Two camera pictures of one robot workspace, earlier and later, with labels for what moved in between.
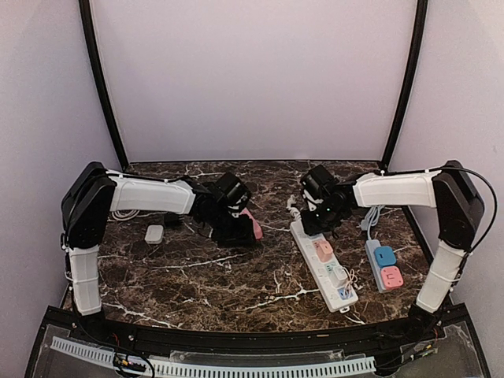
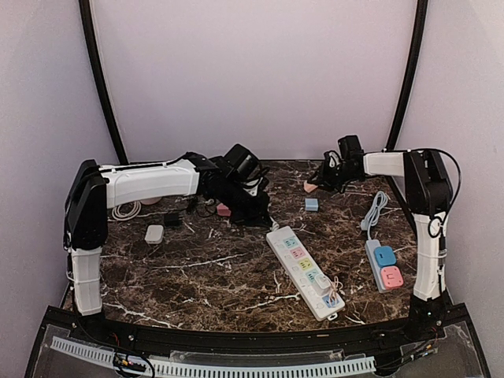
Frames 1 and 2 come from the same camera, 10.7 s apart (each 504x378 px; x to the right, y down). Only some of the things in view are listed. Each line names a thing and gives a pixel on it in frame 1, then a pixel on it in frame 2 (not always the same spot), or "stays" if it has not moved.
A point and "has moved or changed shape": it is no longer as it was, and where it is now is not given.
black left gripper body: (224, 227) to (245, 210)
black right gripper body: (324, 220) to (334, 178)
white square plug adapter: (154, 234) stays
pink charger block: (324, 250) has moved or changed shape
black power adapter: (171, 220) stays
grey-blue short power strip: (370, 246) stays
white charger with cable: (341, 276) to (324, 287)
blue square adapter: (384, 256) stays
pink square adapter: (391, 276) stays
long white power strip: (337, 299) to (302, 270)
